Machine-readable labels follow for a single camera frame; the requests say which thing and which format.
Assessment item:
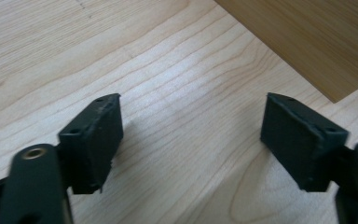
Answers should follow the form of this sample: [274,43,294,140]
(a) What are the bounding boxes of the brown wooden board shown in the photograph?
[213,0,358,104]

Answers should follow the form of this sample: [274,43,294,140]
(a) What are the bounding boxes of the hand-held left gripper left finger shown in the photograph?
[58,92,125,196]

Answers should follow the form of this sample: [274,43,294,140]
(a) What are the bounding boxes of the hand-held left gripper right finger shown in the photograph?
[259,91,350,193]

